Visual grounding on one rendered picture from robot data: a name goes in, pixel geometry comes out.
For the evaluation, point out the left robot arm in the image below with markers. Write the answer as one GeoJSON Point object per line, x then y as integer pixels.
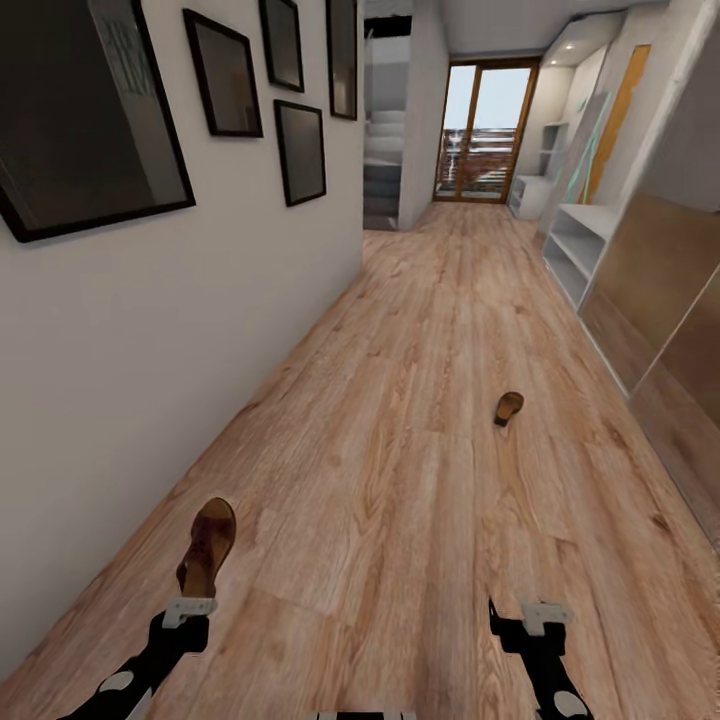
{"type": "Point", "coordinates": [126, 695]}

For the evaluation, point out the door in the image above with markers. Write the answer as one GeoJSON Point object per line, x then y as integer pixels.
{"type": "Point", "coordinates": [485, 112]}
{"type": "Point", "coordinates": [624, 97]}

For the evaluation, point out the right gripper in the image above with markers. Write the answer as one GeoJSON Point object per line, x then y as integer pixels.
{"type": "Point", "coordinates": [514, 638]}

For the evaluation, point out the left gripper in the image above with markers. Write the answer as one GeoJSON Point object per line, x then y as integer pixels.
{"type": "Point", "coordinates": [190, 636]}

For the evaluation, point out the sandal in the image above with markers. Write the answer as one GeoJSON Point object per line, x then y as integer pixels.
{"type": "Point", "coordinates": [212, 536]}
{"type": "Point", "coordinates": [510, 403]}

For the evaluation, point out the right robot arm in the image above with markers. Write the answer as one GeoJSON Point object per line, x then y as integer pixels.
{"type": "Point", "coordinates": [540, 640]}

